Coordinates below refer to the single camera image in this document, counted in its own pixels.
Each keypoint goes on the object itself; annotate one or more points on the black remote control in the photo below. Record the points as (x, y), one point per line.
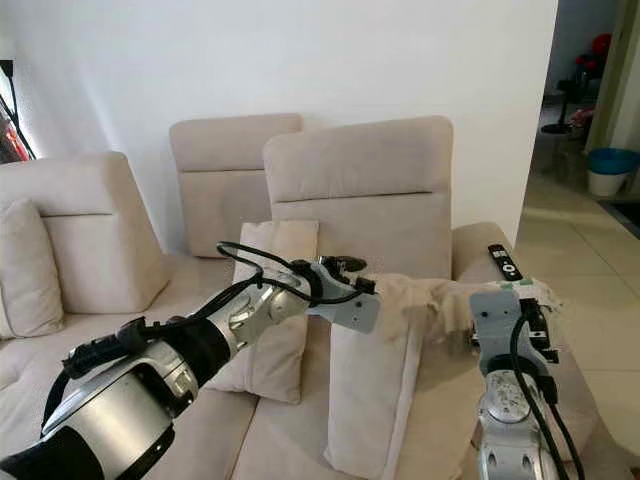
(506, 263)

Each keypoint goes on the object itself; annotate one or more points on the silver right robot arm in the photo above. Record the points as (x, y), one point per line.
(505, 430)

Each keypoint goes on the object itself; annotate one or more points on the wide beige sofa backrest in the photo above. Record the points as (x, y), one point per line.
(365, 190)

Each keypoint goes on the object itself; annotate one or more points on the beige fabric sofa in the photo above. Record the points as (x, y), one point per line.
(35, 400)

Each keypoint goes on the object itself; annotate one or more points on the olive wooden door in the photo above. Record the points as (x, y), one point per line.
(622, 70)

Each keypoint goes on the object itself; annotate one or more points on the narrow beige sofa backrest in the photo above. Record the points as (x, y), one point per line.
(225, 185)

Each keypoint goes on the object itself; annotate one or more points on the red flower bunch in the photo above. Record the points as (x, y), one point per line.
(600, 46)

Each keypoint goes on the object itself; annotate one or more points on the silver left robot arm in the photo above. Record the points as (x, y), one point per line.
(130, 410)

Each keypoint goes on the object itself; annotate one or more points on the beige sofa armrest bolster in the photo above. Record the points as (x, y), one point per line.
(575, 360)

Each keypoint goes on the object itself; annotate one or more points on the dark doormat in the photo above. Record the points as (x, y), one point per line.
(622, 216)

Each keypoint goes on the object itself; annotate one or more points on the red hanging ornament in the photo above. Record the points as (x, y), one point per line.
(16, 140)

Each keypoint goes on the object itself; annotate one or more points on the white bin with blue bag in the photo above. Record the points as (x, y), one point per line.
(611, 172)

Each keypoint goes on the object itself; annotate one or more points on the black standing fan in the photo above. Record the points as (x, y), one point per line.
(558, 105)

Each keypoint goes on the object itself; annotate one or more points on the pink flower bunch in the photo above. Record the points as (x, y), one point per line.
(581, 119)

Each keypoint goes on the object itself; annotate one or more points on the wedge-shaped beige sofa backrest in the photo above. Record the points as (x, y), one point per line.
(100, 235)

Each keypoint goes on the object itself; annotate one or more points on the black floor lamp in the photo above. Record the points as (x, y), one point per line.
(15, 105)

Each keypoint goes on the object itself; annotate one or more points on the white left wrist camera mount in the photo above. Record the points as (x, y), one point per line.
(345, 307)

